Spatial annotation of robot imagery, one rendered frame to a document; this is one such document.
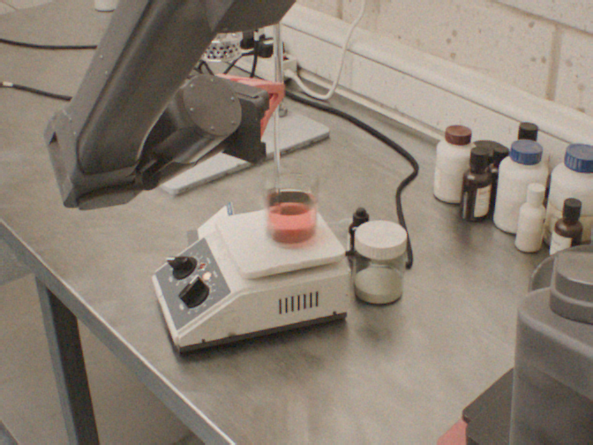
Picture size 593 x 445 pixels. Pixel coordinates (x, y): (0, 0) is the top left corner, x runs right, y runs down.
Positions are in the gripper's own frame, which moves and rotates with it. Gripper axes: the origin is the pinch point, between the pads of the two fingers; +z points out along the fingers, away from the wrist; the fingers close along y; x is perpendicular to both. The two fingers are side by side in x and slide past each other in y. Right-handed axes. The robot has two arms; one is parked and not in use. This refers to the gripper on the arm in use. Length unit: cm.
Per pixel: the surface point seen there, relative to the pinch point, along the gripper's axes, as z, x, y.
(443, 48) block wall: 53, 12, 9
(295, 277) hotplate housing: -3.7, 18.9, -5.1
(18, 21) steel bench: 45, 24, 109
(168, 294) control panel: -10.7, 22.4, 7.3
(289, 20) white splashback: 56, 15, 42
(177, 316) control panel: -13.0, 22.5, 3.7
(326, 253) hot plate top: -0.2, 17.1, -6.6
